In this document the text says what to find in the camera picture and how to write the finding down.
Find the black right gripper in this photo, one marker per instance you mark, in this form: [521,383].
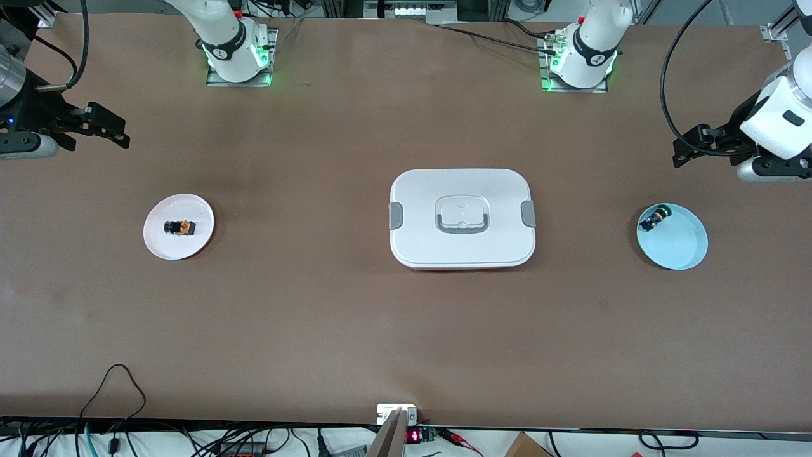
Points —
[30,112]

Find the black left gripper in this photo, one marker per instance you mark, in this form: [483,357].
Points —
[738,121]

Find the orange push button switch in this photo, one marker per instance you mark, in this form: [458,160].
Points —
[179,227]

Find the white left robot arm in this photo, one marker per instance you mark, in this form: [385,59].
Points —
[596,38]

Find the white lunch box grey clasps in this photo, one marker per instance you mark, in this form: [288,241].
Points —
[463,190]

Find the brown cardboard box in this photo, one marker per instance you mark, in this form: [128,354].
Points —
[526,447]

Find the black blue small component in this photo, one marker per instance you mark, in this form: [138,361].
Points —
[654,219]

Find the light blue round plate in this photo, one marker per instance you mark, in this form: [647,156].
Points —
[679,244]

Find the pink round plate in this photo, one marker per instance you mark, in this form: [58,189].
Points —
[179,244]

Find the white power strip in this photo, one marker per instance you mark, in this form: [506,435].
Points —
[412,9]

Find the red digit display module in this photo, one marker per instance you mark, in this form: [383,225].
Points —
[413,437]

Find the grey aluminium profile bar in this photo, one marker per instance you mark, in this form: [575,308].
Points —
[390,441]

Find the aluminium corner bracket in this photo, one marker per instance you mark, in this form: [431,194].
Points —
[777,30]
[51,20]

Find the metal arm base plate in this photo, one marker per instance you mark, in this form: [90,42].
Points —
[571,90]
[212,79]

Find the small white bracket device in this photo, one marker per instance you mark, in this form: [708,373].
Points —
[387,411]

